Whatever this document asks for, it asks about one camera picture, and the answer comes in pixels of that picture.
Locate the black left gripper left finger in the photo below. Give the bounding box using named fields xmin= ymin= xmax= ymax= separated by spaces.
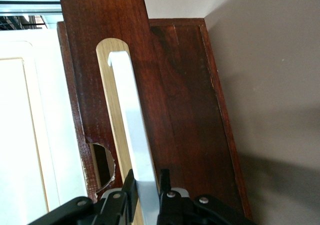
xmin=91 ymin=168 xmax=140 ymax=225

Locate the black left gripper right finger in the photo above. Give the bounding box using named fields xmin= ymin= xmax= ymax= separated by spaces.
xmin=156 ymin=168 xmax=199 ymax=225

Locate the white metal drawer handle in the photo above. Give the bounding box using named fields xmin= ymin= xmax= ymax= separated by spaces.
xmin=107 ymin=50 xmax=161 ymax=225

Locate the dark brown wooden drawer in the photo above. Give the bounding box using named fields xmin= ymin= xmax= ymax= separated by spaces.
xmin=56 ymin=0 xmax=254 ymax=220

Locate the light wood strip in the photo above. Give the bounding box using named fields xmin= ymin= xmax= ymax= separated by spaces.
xmin=95 ymin=37 xmax=145 ymax=225

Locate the grey metal shelf frame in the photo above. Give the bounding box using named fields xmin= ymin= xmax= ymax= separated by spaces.
xmin=0 ymin=0 xmax=62 ymax=31

